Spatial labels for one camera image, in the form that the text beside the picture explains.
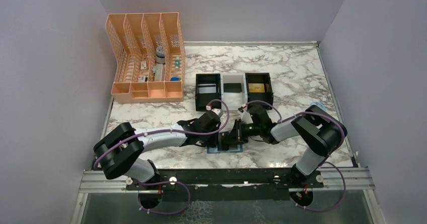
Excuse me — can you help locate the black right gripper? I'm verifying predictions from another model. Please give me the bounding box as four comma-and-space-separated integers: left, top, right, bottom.
223, 118, 262, 144

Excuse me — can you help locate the blue card holder wallet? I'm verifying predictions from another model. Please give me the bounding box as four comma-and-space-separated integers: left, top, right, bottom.
206, 131, 243, 154

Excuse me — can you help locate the grey card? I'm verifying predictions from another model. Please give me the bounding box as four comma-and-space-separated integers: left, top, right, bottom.
217, 131, 230, 151

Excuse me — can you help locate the silver crest card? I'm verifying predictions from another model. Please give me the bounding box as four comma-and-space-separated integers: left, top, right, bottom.
198, 85, 217, 94

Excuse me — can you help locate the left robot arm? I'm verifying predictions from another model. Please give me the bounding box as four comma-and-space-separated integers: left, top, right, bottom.
94, 109, 223, 189

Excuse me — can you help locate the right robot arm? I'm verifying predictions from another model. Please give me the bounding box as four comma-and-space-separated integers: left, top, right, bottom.
217, 105, 348, 187

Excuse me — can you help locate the white middle card tray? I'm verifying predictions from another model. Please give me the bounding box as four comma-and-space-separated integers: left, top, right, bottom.
220, 72, 247, 111

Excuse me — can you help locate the black left card tray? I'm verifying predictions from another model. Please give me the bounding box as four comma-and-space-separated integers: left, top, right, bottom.
195, 73, 222, 111

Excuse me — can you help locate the black card tray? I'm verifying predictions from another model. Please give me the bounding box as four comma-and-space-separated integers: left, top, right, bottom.
245, 72, 274, 105
195, 73, 222, 111

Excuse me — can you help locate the black card in middle tray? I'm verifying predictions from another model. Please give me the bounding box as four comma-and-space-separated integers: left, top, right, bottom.
223, 83, 242, 93

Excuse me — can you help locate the gold card in right tray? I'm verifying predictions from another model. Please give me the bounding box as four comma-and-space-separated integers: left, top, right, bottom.
248, 83, 265, 93

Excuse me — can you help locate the black right card tray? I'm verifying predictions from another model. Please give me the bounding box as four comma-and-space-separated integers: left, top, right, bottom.
245, 72, 274, 105

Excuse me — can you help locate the green white small bottle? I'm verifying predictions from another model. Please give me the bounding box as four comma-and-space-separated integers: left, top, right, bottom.
175, 58, 181, 69

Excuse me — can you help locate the white red labelled box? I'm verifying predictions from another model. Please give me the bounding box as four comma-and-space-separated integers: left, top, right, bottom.
137, 75, 147, 82

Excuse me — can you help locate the round tin in organizer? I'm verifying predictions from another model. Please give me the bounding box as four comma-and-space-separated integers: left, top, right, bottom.
155, 46, 165, 64

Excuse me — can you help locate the light blue tape dispenser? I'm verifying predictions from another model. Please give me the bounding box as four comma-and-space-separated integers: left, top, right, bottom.
310, 102, 325, 109

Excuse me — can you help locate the orange plastic desk organizer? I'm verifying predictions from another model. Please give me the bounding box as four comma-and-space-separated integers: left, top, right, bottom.
105, 12, 186, 104

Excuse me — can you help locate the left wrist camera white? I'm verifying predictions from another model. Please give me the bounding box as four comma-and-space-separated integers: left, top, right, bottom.
205, 105, 223, 118

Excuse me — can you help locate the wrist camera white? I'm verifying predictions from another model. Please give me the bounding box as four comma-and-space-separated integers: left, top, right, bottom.
238, 104, 252, 122
205, 105, 223, 118

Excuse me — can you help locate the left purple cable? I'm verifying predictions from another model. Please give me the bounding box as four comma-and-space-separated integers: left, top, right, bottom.
93, 99, 231, 216

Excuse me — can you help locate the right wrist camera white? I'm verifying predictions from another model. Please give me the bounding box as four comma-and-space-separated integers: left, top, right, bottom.
238, 104, 252, 122

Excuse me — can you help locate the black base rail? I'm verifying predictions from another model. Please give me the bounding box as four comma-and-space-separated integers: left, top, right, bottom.
124, 168, 324, 194

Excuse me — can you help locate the aluminium frame rail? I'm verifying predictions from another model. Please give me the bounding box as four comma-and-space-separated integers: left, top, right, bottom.
79, 168, 376, 193

